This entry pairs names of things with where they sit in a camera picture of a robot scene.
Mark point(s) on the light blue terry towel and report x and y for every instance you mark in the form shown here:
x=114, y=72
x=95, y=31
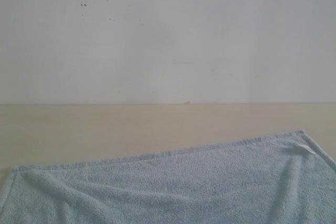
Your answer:
x=256, y=180

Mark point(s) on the white towel label tag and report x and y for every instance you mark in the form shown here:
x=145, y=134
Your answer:
x=305, y=148

